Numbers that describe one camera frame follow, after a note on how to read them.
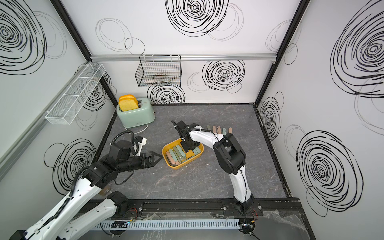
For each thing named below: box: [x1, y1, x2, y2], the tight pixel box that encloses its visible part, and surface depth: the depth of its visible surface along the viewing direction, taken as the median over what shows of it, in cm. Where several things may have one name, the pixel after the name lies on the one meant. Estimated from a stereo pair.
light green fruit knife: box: [176, 145, 186, 157], surface depth 93 cm
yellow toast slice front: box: [119, 96, 139, 112], surface depth 96 cm
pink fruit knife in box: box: [166, 151, 176, 165], surface depth 91 cm
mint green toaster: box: [116, 97, 156, 128], surface depth 101 cm
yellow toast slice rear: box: [118, 94, 138, 102], surface depth 96 cm
